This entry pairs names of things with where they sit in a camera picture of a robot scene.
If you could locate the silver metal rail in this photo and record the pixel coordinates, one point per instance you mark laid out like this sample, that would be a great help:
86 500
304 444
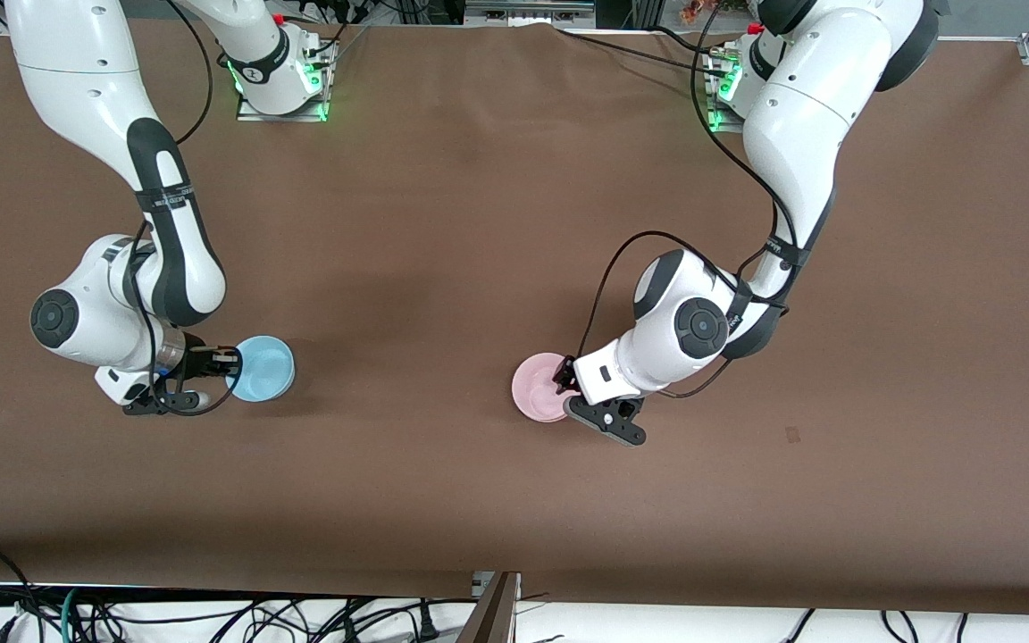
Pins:
523 13

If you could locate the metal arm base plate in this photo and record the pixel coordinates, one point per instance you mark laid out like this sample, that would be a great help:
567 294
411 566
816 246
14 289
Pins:
718 123
255 114

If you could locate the small colourful object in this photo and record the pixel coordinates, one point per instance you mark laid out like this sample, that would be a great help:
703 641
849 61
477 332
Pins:
698 11

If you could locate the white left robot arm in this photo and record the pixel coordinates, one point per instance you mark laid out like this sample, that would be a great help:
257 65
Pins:
800 116

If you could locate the pink bowl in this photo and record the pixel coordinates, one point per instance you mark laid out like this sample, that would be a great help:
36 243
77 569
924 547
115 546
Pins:
534 384

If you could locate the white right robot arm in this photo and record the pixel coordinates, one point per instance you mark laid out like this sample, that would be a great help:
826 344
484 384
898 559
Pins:
86 80

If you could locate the grey metal post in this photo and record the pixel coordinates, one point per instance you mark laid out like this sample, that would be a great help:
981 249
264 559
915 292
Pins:
492 616

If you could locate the black power plug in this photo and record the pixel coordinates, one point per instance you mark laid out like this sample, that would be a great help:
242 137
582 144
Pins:
427 625

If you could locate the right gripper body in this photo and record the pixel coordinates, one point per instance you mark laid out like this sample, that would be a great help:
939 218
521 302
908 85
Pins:
199 360

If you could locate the light blue bowl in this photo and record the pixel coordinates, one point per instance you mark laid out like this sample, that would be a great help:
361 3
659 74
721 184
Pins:
269 371

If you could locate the brown table cover sheet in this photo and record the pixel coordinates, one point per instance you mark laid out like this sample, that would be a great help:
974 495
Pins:
479 223

